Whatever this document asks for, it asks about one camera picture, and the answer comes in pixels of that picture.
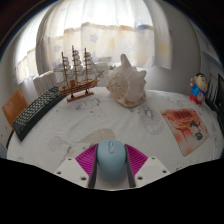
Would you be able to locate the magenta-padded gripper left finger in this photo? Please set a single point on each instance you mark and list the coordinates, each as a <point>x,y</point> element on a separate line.
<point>71,168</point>

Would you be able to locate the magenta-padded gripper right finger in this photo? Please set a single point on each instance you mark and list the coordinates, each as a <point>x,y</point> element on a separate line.
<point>151,168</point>

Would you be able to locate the light blue computer mouse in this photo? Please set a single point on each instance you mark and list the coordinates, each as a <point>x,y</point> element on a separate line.
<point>111,160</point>

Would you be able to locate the white printed tablecloth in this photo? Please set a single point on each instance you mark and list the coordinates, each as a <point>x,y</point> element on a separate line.
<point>116,123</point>

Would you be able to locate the black keyboard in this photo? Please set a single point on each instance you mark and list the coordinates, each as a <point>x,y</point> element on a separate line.
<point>35,111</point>

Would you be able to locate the wooden model sailing ship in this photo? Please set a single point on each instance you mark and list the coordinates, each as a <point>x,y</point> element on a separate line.
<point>75,86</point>

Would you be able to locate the brown wooden chair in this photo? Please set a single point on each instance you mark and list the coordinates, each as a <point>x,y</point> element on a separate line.
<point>13,108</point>

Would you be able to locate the large white conch shell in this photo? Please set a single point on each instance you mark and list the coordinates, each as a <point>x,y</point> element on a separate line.
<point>128,85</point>

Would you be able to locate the white radiator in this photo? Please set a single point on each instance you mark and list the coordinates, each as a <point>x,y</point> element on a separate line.
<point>45,81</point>

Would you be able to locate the cartoon boy figurine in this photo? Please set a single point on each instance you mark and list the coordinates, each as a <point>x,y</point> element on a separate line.
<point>198,90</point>

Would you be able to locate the black router with antennas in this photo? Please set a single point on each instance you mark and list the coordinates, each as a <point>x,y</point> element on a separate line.
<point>211,98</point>

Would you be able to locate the black monitor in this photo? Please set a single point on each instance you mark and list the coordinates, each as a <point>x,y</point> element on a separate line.
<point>221,96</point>

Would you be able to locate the white star-print curtain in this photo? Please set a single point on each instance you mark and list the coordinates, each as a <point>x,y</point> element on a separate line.
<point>100,33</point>

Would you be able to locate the white wall shelf unit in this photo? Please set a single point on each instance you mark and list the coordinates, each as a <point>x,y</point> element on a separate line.
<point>213,50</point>

